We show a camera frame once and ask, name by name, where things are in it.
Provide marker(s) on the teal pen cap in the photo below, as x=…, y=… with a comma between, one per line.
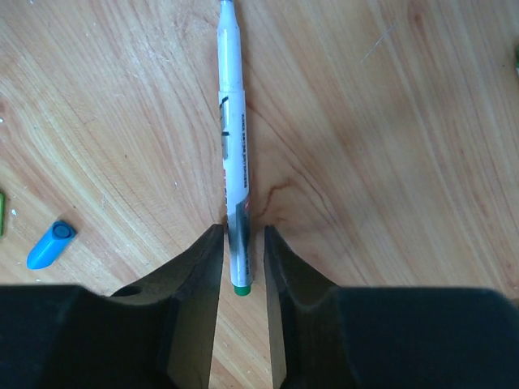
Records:
x=51, y=245

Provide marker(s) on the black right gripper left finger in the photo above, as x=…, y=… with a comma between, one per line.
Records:
x=157, y=332

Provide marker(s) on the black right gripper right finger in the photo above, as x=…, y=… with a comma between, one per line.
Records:
x=323, y=335

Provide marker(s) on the dark green cap marker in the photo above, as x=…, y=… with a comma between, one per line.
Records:
x=232, y=106

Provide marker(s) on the light green pen cap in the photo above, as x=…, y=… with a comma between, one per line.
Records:
x=2, y=212

